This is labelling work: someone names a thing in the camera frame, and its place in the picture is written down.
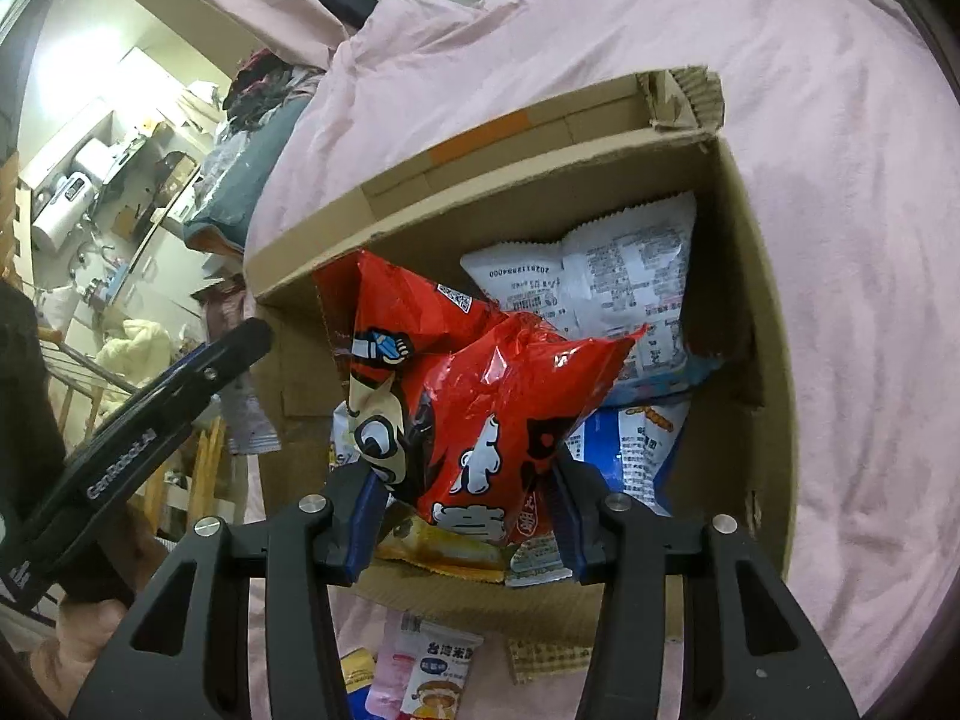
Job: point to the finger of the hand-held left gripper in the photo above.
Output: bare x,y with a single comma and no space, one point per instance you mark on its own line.
225,360

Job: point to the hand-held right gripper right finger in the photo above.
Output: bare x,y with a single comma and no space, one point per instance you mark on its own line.
570,532

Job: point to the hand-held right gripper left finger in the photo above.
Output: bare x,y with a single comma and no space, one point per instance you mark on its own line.
367,529

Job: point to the small white snack packet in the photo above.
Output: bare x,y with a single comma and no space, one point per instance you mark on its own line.
536,564

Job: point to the yellow snack bag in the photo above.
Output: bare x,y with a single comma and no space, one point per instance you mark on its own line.
442,551

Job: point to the blue and white snack bag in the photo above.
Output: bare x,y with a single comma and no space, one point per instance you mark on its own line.
637,457

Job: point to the red cartoon snack bag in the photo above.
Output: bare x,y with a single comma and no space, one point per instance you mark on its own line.
480,390

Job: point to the white light-blue snack bag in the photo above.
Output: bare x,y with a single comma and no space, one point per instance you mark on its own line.
667,386

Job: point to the white scribble-print snack bag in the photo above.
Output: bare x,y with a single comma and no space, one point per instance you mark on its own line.
600,285

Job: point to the brown cardboard box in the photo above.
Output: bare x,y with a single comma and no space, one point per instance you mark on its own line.
525,191

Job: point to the person's left hand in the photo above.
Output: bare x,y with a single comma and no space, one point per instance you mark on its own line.
82,637

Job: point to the cream padded jacket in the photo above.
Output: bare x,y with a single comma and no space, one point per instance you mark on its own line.
135,356

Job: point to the person's dark grey clothing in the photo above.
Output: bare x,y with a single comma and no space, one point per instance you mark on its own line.
26,405

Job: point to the wooden chair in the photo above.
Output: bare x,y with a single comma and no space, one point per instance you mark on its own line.
202,465

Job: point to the cream checked snack packet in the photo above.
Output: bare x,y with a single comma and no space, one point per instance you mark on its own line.
547,658

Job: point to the small yellow snack packet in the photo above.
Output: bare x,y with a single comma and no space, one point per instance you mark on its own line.
356,671

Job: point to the pink snack packet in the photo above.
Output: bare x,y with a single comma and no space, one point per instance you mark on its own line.
390,679

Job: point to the white cartoon snack packet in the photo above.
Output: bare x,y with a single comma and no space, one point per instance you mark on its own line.
442,679

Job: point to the white water heater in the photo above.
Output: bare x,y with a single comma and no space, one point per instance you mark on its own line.
64,214

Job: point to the pile of clothes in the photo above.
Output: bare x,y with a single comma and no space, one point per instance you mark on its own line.
247,135

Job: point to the pink blanket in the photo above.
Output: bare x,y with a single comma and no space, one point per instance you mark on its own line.
825,165

